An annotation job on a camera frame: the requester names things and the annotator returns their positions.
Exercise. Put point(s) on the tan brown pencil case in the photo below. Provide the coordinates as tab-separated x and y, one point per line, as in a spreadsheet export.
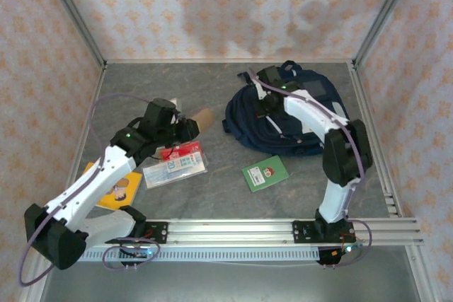
205	120

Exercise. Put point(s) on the red card pack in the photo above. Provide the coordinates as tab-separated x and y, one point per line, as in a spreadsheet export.
184	150

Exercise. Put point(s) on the navy blue student backpack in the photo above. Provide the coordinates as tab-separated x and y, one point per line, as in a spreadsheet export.
247	118

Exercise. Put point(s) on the clear plastic pen pack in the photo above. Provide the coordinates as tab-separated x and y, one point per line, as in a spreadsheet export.
173	173

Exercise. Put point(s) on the green notebook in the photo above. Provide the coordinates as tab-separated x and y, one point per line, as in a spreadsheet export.
265	174

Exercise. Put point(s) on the yellow cartoon book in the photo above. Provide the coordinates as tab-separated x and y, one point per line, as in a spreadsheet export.
122	192

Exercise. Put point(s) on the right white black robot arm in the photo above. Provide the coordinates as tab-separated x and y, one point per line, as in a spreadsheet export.
311	111

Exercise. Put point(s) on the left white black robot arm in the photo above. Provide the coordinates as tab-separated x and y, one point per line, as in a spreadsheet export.
92	181

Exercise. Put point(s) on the small circuit board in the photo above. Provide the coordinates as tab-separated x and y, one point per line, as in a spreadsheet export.
139	253
336	254

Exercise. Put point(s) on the grey metal sheet panel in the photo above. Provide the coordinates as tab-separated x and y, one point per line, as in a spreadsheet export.
230	280

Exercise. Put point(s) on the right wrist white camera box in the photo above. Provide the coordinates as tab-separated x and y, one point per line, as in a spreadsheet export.
260	90

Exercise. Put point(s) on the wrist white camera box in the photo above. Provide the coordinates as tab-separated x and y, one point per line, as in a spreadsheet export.
176	105
260	90

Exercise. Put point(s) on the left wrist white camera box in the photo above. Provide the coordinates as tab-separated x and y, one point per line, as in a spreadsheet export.
176	105

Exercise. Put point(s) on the aluminium table end rail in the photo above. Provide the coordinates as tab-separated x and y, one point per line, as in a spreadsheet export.
141	61

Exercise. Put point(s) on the aluminium table side rail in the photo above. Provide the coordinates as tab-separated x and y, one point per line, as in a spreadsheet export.
364	104
91	104

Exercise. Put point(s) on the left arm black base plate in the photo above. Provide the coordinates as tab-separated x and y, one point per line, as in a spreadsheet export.
159	233

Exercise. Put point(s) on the aluminium mounting rail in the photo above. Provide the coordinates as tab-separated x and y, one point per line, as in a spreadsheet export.
230	231

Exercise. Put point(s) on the aluminium frame post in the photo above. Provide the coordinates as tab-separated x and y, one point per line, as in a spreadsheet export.
76	15
382	15

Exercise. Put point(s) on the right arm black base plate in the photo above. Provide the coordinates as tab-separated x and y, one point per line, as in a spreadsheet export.
301	232

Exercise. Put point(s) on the aluminium frame leg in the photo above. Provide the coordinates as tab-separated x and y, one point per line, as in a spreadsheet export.
423	273
31	294

